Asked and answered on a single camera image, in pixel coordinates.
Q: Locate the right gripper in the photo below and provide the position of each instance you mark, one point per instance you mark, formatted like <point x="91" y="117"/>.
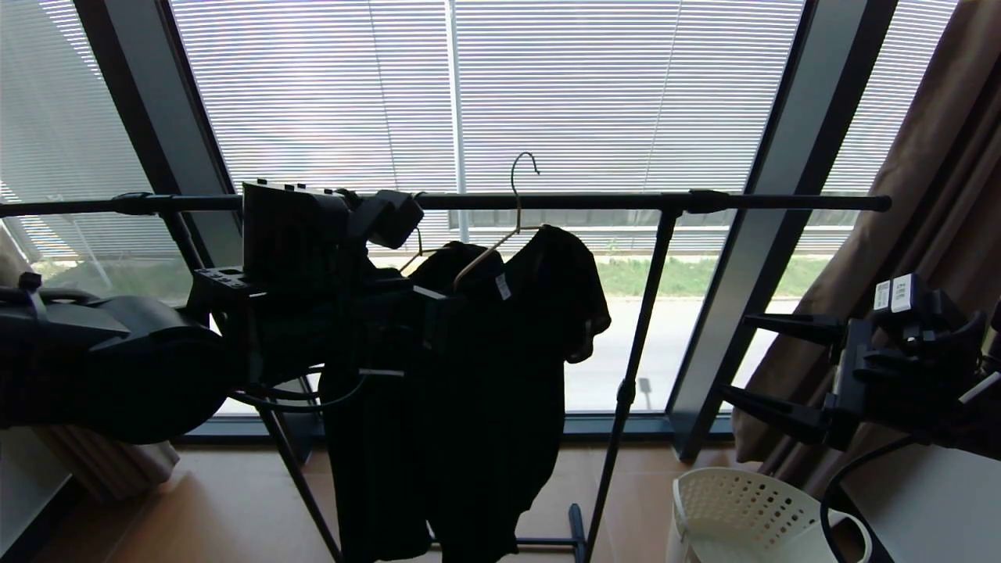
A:
<point x="884" y="391"/>

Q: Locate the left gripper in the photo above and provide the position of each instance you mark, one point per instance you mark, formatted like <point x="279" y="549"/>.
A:
<point x="407" y="313"/>

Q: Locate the pink clothes hanger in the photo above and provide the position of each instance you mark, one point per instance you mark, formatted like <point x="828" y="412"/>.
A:
<point x="418" y="254"/>
<point x="516" y="195"/>

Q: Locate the black garment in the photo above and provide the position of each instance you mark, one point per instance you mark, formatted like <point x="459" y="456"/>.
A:
<point x="508" y="391"/>
<point x="375" y="469"/>

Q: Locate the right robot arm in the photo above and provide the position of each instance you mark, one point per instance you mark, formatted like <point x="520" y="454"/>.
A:
<point x="962" y="375"/>

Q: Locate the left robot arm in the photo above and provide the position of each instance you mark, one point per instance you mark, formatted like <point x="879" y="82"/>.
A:
<point x="117" y="367"/>

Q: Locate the white laundry basket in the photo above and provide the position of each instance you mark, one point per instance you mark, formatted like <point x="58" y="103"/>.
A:
<point x="751" y="508"/>

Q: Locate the black clothes rack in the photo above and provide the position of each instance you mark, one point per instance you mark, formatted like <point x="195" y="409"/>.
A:
<point x="704" y="202"/>

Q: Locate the window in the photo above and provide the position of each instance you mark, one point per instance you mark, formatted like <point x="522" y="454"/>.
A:
<point x="782" y="156"/>

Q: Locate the brown curtain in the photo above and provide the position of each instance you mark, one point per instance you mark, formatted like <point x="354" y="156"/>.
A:
<point x="102" y="469"/>
<point x="923" y="156"/>

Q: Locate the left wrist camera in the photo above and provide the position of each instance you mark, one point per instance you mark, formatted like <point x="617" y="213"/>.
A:
<point x="391" y="219"/>

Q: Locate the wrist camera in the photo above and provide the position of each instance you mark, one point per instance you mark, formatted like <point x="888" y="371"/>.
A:
<point x="391" y="219"/>
<point x="907" y="301"/>

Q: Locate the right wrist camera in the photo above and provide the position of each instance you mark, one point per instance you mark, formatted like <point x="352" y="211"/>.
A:
<point x="907" y="301"/>

